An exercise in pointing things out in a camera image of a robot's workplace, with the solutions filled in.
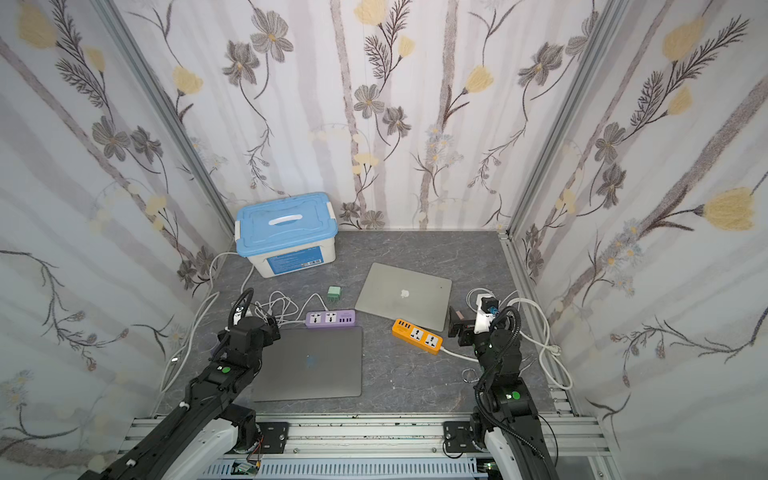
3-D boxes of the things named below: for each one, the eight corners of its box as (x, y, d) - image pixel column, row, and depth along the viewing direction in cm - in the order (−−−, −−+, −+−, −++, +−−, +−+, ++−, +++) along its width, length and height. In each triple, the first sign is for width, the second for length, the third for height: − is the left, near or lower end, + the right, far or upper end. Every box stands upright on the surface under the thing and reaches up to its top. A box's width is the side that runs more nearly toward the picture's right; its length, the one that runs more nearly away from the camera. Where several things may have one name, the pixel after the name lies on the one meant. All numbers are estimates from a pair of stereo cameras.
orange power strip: (389, 333, 94) (389, 330, 92) (396, 320, 97) (396, 316, 95) (438, 356, 89) (439, 353, 87) (444, 341, 92) (445, 338, 90)
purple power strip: (306, 328, 95) (304, 324, 93) (308, 314, 98) (307, 310, 96) (355, 328, 95) (354, 325, 93) (356, 314, 98) (355, 310, 96)
